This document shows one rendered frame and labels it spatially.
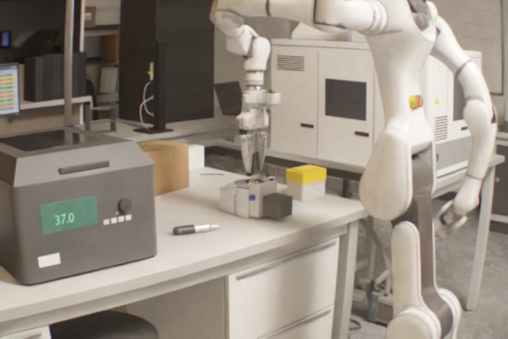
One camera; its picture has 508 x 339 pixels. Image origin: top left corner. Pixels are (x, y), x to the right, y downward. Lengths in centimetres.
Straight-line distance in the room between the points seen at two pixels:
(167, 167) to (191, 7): 203
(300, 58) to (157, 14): 140
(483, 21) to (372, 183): 408
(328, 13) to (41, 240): 85
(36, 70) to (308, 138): 175
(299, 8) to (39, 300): 91
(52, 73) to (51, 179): 244
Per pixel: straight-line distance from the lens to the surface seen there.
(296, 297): 203
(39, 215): 142
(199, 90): 422
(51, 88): 384
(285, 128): 291
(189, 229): 182
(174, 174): 232
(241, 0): 157
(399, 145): 159
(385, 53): 163
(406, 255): 169
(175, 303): 202
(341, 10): 148
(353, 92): 265
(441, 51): 184
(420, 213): 167
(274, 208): 193
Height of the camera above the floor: 146
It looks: 11 degrees down
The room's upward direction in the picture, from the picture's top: straight up
